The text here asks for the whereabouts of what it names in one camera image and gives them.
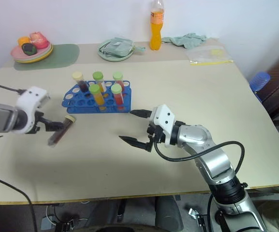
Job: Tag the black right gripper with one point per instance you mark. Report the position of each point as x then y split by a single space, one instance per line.
157 134

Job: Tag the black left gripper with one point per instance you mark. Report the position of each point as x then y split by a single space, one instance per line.
36 123

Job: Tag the dark red tube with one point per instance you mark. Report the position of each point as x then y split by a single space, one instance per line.
62 131

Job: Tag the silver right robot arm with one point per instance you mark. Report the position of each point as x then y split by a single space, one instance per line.
216 164

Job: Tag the blue test tube rack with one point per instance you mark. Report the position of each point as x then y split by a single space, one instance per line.
81 102

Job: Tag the red tube, green cap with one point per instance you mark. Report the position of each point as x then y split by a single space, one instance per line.
118 79
118 95

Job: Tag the dark brown tube, yellow cap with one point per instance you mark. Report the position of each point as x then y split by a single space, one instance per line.
81 82

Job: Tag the orange tube, green cap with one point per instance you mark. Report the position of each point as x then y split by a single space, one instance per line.
97 95

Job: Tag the yellow tube, green cap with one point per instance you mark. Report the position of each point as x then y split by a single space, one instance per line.
100 81

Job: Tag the yellow plate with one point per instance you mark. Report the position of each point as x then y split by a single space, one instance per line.
43 56

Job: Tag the dark green placemat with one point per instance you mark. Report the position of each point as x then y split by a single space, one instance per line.
64 55

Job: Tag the pink plate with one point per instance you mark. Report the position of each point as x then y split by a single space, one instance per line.
17 54

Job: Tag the dark green toy fruit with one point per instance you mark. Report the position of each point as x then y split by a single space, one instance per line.
29 49

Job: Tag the green fabric pouch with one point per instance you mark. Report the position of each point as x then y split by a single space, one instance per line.
116 47

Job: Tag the red toy fruit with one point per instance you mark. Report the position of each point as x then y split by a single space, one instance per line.
39 39

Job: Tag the orange toy fruit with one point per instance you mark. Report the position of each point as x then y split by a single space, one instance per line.
23 40

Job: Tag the dark rounded shape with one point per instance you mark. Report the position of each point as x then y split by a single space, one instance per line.
168 215

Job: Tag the orange soda bottle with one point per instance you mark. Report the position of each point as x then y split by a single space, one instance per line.
156 31

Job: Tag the clear zip bag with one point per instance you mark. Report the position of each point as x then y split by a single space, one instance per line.
207 55

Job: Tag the crumpled green cloth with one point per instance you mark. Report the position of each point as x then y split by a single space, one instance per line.
185 39

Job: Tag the blue stacked plastic stools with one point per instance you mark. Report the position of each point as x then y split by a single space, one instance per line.
260 82

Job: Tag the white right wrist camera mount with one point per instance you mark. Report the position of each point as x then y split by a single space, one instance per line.
164 118

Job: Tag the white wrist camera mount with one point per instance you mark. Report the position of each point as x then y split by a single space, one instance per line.
164 118
31 96

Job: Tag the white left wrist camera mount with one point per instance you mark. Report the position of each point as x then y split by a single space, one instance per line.
31 96

